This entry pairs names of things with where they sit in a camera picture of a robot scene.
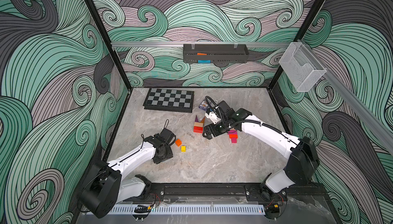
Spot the magenta long block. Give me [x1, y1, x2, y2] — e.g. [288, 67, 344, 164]
[227, 130, 237, 135]

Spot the orange rectangular block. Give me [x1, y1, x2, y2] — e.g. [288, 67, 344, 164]
[229, 134, 238, 139]

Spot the orange cube block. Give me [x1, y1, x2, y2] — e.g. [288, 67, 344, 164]
[175, 139, 182, 147]

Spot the natural wood block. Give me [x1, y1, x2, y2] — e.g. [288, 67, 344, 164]
[194, 122, 204, 127]

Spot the red rectangular block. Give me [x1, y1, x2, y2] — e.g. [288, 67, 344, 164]
[193, 126, 203, 133]

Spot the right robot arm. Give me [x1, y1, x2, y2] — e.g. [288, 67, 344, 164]
[203, 96, 320, 198]

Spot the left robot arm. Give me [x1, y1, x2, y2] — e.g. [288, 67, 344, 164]
[79, 134, 176, 218]

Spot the blue playing card box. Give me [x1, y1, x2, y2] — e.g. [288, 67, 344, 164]
[199, 99, 209, 111]

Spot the black grey chessboard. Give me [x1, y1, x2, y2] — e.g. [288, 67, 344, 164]
[143, 88, 194, 113]

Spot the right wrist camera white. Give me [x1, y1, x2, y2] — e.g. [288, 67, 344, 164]
[205, 96, 234, 124]

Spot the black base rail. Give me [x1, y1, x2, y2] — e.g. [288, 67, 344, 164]
[125, 183, 327, 204]

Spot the black wall tray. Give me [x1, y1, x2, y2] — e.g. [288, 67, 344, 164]
[183, 44, 249, 67]

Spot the white slotted cable duct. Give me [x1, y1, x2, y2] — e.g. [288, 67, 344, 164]
[107, 204, 265, 215]

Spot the clear plastic wall box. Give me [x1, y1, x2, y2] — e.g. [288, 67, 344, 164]
[279, 42, 326, 93]

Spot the aluminium back rail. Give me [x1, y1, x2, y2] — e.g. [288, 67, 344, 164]
[111, 41, 291, 48]

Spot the aluminium rail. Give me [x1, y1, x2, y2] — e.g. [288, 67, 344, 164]
[298, 40, 393, 154]
[111, 41, 291, 48]

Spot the aluminium right rail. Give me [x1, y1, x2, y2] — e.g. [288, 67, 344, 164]
[298, 40, 393, 154]

